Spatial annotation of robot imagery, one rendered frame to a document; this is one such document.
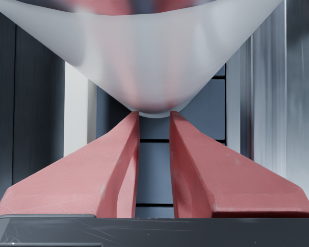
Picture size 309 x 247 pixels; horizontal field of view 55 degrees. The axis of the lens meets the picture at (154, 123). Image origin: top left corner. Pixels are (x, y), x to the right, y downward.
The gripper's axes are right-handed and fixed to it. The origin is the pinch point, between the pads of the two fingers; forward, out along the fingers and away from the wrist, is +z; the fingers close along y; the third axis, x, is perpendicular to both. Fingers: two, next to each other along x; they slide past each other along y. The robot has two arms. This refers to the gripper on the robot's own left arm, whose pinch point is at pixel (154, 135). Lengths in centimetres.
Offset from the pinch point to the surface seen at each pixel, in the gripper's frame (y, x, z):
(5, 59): 10.8, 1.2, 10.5
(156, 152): -0.1, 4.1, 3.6
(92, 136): 3.2, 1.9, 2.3
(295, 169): -10.6, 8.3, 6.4
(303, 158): -11.3, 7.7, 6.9
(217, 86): -3.8, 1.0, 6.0
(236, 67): -5.0, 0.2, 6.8
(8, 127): 10.8, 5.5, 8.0
